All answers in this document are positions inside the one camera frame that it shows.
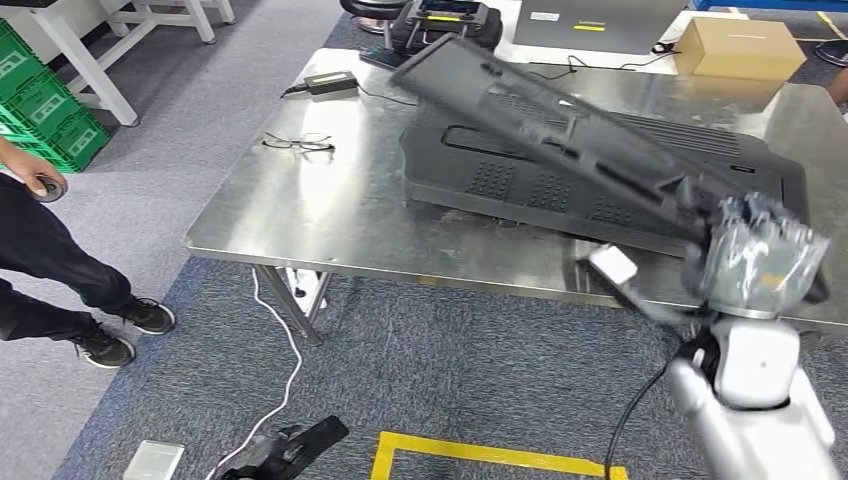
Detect blue plastic crate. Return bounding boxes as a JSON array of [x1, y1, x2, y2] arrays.
[[688, 0, 848, 13]]

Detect black flat phone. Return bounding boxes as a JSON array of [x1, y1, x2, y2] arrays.
[[359, 46, 407, 71]]

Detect black plastic frame part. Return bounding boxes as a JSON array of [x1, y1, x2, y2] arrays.
[[390, 33, 737, 243]]

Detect black controller case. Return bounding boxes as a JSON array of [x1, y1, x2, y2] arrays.
[[390, 0, 503, 54]]

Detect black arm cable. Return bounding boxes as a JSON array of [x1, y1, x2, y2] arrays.
[[602, 357, 672, 480]]

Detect brown cardboard box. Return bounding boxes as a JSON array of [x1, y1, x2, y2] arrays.
[[674, 16, 808, 83]]

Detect person's hand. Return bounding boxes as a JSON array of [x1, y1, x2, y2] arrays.
[[3, 153, 68, 200]]

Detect black adapter cable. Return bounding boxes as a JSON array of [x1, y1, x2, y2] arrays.
[[281, 80, 419, 107]]

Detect white desk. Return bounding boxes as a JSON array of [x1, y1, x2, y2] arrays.
[[493, 0, 750, 71]]

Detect grey closed laptop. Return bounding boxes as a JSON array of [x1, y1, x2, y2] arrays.
[[511, 0, 690, 56]]

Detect thin-framed eyeglasses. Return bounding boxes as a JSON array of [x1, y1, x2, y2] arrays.
[[261, 132, 336, 155]]

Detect black round stool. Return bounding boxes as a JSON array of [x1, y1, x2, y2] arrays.
[[339, 0, 409, 34]]

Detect white power strip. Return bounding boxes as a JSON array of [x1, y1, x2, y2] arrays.
[[284, 268, 330, 313]]

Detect dark tape roll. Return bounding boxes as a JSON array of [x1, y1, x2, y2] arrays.
[[29, 173, 69, 203]]

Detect white floor cable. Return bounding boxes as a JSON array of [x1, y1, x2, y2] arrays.
[[201, 268, 304, 480]]

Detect large black plastic cover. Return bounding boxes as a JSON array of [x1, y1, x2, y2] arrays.
[[399, 99, 811, 260]]

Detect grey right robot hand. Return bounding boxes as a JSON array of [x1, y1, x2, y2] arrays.
[[682, 192, 833, 321]]

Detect stainless steel workbench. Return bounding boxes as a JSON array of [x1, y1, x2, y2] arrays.
[[183, 47, 848, 346]]

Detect green plastic crate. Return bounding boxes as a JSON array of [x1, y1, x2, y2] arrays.
[[3, 69, 89, 138], [26, 105, 112, 175], [0, 19, 52, 102]]

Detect black mouse cable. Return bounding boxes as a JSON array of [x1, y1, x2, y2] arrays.
[[529, 49, 677, 81]]

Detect black power adapter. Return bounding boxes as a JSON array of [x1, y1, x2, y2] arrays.
[[303, 70, 359, 96]]

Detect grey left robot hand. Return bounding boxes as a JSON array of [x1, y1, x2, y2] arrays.
[[221, 415, 350, 480]]

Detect person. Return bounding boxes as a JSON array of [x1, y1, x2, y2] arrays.
[[0, 135, 177, 370], [828, 66, 848, 107]]

